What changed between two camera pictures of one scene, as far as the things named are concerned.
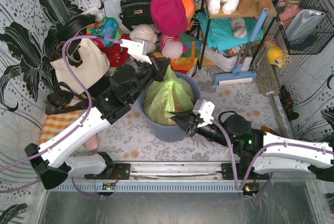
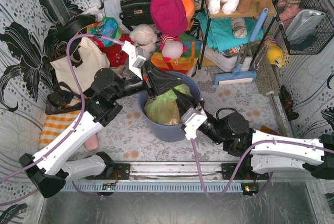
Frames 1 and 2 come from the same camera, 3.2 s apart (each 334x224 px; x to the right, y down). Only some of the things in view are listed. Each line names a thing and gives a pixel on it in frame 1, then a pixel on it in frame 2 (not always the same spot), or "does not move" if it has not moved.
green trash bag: x=172 y=94 does not move
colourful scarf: x=108 y=27 does not move
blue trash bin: x=171 y=132 does not move
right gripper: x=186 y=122 → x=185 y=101
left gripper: x=158 y=68 → x=148 y=81
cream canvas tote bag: x=95 y=66 does not move
